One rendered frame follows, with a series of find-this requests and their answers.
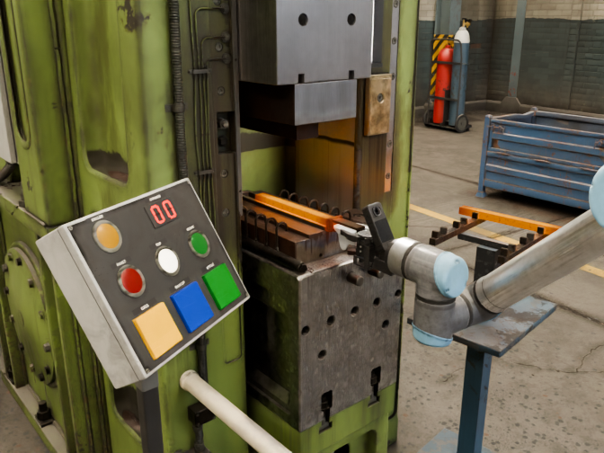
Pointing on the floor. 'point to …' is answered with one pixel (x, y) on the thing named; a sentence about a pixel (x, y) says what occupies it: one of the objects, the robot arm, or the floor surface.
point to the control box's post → (150, 414)
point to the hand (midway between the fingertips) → (340, 224)
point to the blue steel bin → (542, 155)
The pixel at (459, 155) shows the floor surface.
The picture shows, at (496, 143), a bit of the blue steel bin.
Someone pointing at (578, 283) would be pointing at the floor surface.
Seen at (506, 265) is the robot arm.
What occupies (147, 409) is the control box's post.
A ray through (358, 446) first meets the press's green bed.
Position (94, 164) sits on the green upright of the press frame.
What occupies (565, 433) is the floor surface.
